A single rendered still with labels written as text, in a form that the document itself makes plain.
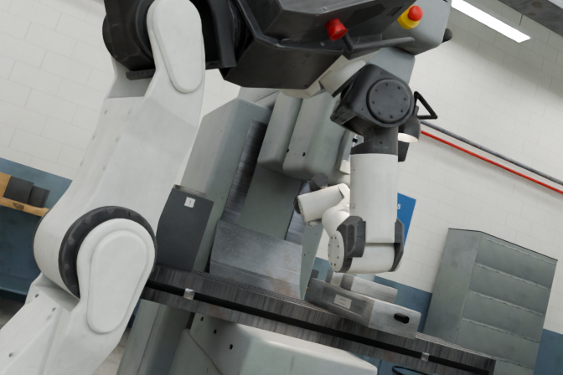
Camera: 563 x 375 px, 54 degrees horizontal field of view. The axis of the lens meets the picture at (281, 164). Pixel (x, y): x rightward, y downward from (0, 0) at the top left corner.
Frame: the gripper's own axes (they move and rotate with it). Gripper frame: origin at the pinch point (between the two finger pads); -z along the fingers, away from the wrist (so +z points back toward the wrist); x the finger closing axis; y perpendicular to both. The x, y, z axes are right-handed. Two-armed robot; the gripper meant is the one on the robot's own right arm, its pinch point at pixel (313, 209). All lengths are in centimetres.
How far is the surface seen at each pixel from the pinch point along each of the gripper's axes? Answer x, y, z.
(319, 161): 3.3, -11.6, 10.7
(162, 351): 30, 54, -29
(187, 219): 31.1, 13.4, 14.0
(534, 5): -147, -236, -246
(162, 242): 34.9, 20.5, 15.1
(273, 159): 15.1, -11.6, -7.9
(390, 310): -24.3, 19.9, 13.3
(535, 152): -317, -223, -548
